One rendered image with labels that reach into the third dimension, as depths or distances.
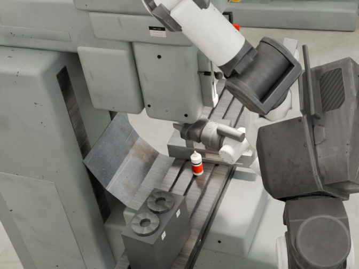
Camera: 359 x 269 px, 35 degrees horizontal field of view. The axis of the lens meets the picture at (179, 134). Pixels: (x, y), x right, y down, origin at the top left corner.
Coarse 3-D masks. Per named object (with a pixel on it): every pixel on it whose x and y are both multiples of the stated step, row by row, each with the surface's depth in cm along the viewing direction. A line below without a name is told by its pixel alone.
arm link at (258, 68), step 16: (256, 48) 132; (272, 48) 130; (224, 64) 128; (240, 64) 130; (256, 64) 130; (272, 64) 129; (288, 64) 132; (240, 80) 130; (256, 80) 129; (272, 80) 131
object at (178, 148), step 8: (176, 136) 231; (168, 144) 228; (176, 144) 228; (184, 144) 227; (192, 144) 223; (200, 144) 226; (168, 152) 231; (176, 152) 229; (184, 152) 228; (192, 152) 227; (200, 152) 225; (208, 152) 223; (216, 152) 222; (248, 152) 218; (208, 160) 226; (216, 160) 225; (240, 160) 221; (248, 160) 219; (248, 168) 221
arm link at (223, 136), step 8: (216, 128) 192; (224, 128) 188; (232, 128) 187; (216, 136) 190; (224, 136) 190; (232, 136) 186; (240, 136) 184; (216, 144) 191; (224, 144) 189; (232, 144) 187; (240, 144) 188; (248, 144) 190; (224, 152) 186; (232, 152) 186; (240, 152) 188; (224, 160) 190; (232, 160) 186
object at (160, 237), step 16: (160, 192) 189; (144, 208) 187; (160, 208) 184; (176, 208) 185; (128, 224) 182; (144, 224) 181; (160, 224) 180; (176, 224) 187; (128, 240) 180; (144, 240) 176; (160, 240) 178; (176, 240) 190; (128, 256) 186; (144, 256) 181; (160, 256) 181; (176, 256) 192
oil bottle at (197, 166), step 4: (196, 152) 217; (192, 156) 218; (196, 156) 217; (200, 156) 218; (192, 160) 218; (196, 160) 217; (200, 160) 218; (192, 164) 220; (196, 164) 219; (200, 164) 219; (192, 168) 222; (196, 168) 220; (200, 168) 220; (196, 172) 221; (200, 172) 222
